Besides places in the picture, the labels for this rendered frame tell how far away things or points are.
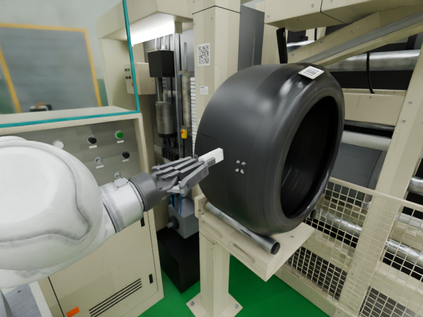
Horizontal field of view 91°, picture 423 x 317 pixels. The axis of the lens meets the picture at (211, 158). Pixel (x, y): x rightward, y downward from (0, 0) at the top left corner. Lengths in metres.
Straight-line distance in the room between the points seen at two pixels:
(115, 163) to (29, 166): 0.92
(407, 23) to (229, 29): 0.56
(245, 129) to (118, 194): 0.32
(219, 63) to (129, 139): 0.56
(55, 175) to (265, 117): 0.43
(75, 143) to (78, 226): 0.84
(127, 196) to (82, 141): 0.68
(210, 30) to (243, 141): 0.49
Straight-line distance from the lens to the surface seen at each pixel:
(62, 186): 0.20
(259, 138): 0.50
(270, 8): 1.04
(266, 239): 0.77
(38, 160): 0.21
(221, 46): 0.87
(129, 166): 1.14
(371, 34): 1.00
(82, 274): 1.30
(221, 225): 0.89
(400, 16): 1.00
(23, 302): 1.17
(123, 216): 0.40
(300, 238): 0.99
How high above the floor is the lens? 1.43
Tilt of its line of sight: 21 degrees down
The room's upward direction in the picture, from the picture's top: straight up
